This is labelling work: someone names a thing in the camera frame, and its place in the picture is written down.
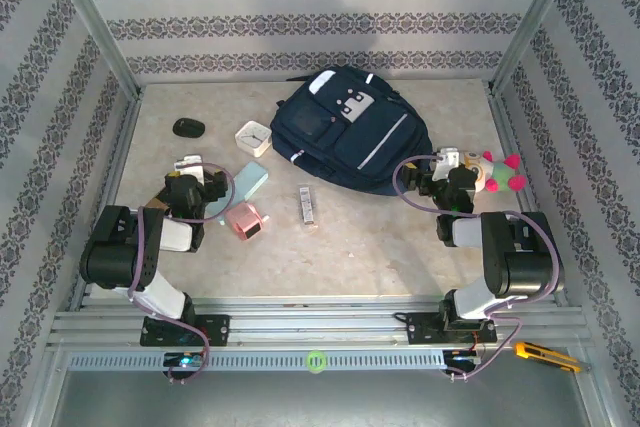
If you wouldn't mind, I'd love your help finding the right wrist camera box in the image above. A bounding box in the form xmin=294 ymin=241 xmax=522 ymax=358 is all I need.
xmin=431 ymin=147 xmax=462 ymax=182

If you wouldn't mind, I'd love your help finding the right aluminium frame post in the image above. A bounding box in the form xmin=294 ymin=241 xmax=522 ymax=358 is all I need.
xmin=487 ymin=0 xmax=585 ymax=96

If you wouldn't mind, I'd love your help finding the navy blue school backpack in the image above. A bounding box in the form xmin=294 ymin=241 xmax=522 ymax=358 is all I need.
xmin=270 ymin=66 xmax=434 ymax=197

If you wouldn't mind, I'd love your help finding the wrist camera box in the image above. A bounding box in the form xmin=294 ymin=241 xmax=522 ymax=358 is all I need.
xmin=173 ymin=155 xmax=206 ymax=184
xmin=431 ymin=147 xmax=462 ymax=182

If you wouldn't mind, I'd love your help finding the yellow utility knife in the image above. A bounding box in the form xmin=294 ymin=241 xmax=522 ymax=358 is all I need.
xmin=514 ymin=341 xmax=584 ymax=374

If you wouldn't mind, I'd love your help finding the aluminium frame post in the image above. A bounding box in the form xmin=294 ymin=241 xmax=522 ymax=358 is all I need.
xmin=42 ymin=0 xmax=144 ymax=101
xmin=487 ymin=0 xmax=585 ymax=96

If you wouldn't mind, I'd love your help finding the perforated metal cable tray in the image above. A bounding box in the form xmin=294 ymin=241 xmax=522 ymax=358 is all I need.
xmin=64 ymin=349 xmax=449 ymax=374

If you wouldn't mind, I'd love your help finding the aluminium mounting rail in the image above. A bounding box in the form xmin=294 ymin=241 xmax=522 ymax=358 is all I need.
xmin=47 ymin=295 xmax=596 ymax=352

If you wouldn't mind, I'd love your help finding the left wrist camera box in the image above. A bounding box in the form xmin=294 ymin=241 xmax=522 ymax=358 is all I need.
xmin=173 ymin=155 xmax=206 ymax=184

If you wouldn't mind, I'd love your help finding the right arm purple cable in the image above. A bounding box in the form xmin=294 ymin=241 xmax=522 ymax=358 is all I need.
xmin=392 ymin=155 xmax=560 ymax=382

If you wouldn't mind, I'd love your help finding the left aluminium frame post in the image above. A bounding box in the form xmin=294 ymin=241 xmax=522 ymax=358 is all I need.
xmin=42 ymin=0 xmax=144 ymax=101

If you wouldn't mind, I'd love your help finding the small silver tube box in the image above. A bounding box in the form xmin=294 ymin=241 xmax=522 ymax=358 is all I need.
xmin=298 ymin=186 xmax=318 ymax=228

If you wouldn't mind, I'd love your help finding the pink pencil sharpener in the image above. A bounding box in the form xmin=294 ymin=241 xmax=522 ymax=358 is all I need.
xmin=224 ymin=202 xmax=270 ymax=242

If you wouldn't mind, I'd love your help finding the black computer mouse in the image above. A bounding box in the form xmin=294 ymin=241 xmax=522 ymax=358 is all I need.
xmin=172 ymin=118 xmax=207 ymax=139

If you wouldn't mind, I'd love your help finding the white pink green plush toy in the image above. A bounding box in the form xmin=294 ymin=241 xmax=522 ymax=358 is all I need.
xmin=459 ymin=149 xmax=527 ymax=195

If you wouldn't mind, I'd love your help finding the right aluminium table side rail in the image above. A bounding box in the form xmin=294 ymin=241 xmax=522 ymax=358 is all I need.
xmin=487 ymin=91 xmax=569 ymax=306

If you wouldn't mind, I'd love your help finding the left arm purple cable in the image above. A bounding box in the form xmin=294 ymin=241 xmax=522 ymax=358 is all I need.
xmin=127 ymin=161 xmax=237 ymax=386

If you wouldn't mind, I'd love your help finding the left aluminium table side rail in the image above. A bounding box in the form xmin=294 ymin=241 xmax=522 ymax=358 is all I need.
xmin=67 ymin=96 xmax=144 ymax=313

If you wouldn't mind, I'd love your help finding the white square alarm clock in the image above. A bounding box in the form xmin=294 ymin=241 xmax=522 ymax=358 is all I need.
xmin=234 ymin=120 xmax=274 ymax=158

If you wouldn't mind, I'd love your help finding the light blue rectangular box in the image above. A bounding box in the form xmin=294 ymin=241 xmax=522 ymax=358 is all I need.
xmin=208 ymin=161 xmax=270 ymax=222

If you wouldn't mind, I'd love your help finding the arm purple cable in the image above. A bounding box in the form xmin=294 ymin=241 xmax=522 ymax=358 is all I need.
xmin=127 ymin=161 xmax=237 ymax=386
xmin=392 ymin=155 xmax=560 ymax=382

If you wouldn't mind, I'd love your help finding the aluminium table side rail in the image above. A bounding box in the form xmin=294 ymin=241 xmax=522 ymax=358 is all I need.
xmin=487 ymin=91 xmax=569 ymax=306
xmin=67 ymin=96 xmax=144 ymax=313

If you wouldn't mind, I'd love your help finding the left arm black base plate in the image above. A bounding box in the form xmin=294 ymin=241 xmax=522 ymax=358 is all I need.
xmin=139 ymin=314 xmax=232 ymax=348

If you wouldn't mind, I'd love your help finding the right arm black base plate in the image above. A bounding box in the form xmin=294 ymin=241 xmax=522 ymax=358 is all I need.
xmin=394 ymin=311 xmax=500 ymax=347

